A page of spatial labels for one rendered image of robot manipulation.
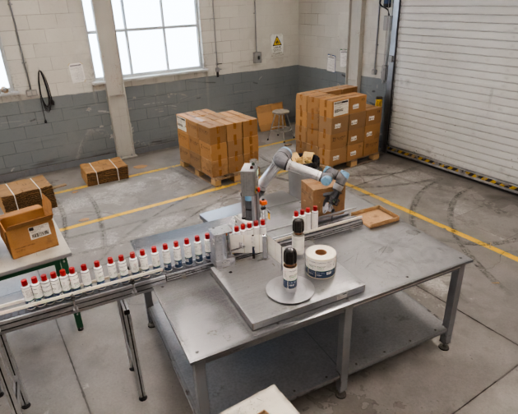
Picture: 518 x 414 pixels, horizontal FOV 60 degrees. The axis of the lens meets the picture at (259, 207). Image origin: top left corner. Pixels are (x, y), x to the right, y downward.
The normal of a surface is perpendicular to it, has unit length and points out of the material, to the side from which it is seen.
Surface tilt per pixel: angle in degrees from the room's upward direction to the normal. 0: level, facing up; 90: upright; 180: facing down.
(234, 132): 90
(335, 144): 92
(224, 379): 0
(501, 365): 0
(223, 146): 89
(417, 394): 0
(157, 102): 90
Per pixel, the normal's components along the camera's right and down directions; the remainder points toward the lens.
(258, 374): -0.04, -0.91
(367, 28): -0.84, 0.25
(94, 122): 0.55, 0.34
